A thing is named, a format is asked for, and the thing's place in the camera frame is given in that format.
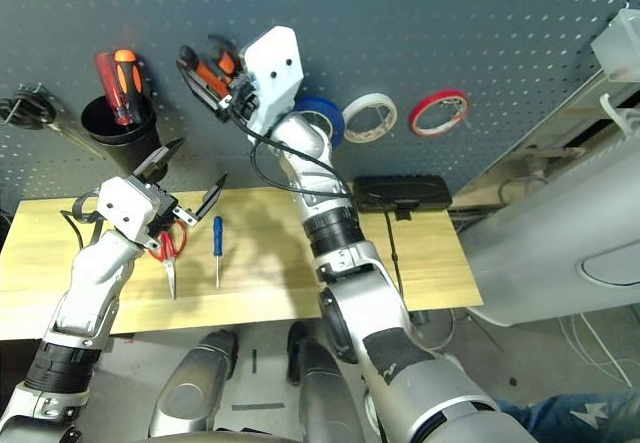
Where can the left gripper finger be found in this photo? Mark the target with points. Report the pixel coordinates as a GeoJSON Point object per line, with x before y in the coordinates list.
{"type": "Point", "coordinates": [157, 160]}
{"type": "Point", "coordinates": [212, 198]}

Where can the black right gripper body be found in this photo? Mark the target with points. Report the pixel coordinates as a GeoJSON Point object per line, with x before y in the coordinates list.
{"type": "Point", "coordinates": [242, 98]}

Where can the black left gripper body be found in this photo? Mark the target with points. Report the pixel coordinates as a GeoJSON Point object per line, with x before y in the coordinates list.
{"type": "Point", "coordinates": [167, 213]}

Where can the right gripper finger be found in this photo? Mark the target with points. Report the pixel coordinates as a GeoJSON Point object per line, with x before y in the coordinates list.
{"type": "Point", "coordinates": [225, 43]}
{"type": "Point", "coordinates": [202, 93]}

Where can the orange black pliers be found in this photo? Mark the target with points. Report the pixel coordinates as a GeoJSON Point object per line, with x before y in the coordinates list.
{"type": "Point", "coordinates": [210, 75]}

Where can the blue tape roll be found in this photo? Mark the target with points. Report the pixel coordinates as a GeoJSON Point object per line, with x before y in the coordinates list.
{"type": "Point", "coordinates": [330, 113]}

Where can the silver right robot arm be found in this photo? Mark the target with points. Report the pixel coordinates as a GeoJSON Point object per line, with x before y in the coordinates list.
{"type": "Point", "coordinates": [350, 323]}

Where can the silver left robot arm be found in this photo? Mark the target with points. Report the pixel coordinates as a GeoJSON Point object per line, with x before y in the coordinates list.
{"type": "Point", "coordinates": [90, 283]}

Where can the grey pegboard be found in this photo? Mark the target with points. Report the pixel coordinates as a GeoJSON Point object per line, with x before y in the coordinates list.
{"type": "Point", "coordinates": [450, 23]}

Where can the black cup holder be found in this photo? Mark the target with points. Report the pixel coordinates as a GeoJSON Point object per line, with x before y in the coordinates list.
{"type": "Point", "coordinates": [125, 158]}

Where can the white tape roll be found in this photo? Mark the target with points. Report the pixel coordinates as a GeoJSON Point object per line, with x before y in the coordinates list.
{"type": "Point", "coordinates": [360, 103]}

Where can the metal peg hook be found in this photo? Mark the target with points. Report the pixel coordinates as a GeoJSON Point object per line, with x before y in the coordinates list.
{"type": "Point", "coordinates": [386, 118]}
{"type": "Point", "coordinates": [461, 113]}

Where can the short black floor tape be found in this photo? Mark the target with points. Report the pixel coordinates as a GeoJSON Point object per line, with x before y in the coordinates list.
{"type": "Point", "coordinates": [254, 361]}

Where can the silver left robot leg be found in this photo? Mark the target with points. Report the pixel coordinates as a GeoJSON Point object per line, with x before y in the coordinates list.
{"type": "Point", "coordinates": [190, 393]}

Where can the silver robot leg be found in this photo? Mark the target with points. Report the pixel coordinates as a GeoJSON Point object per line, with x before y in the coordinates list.
{"type": "Point", "coordinates": [325, 398]}
{"type": "Point", "coordinates": [190, 393]}

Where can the black tool case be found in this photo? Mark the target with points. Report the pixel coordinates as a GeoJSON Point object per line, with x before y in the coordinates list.
{"type": "Point", "coordinates": [400, 190]}

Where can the red tape roll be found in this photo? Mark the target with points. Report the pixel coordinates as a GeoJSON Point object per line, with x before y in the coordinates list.
{"type": "Point", "coordinates": [430, 100]}

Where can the long black floor tape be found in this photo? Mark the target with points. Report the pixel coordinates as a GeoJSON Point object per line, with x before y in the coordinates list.
{"type": "Point", "coordinates": [257, 406]}

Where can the silver right robot leg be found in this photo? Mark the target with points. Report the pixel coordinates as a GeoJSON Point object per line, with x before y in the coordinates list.
{"type": "Point", "coordinates": [325, 398]}

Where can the grey robot torso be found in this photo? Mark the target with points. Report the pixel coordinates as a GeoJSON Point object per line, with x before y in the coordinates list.
{"type": "Point", "coordinates": [230, 438]}

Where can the large grey plastic housing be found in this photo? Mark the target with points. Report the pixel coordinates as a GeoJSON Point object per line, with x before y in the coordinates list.
{"type": "Point", "coordinates": [550, 238]}

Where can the translucent white box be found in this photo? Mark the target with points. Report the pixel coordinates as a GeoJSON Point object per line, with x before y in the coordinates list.
{"type": "Point", "coordinates": [617, 43]}

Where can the blue jeans leg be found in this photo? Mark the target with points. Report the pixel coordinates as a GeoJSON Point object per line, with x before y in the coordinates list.
{"type": "Point", "coordinates": [575, 418]}

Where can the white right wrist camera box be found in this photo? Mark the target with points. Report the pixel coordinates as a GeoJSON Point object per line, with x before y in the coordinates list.
{"type": "Point", "coordinates": [275, 73]}

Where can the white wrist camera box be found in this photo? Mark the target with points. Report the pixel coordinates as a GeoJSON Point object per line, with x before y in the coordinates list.
{"type": "Point", "coordinates": [125, 203]}
{"type": "Point", "coordinates": [275, 73]}

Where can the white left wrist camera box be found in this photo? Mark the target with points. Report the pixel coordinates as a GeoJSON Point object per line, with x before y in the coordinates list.
{"type": "Point", "coordinates": [125, 203]}

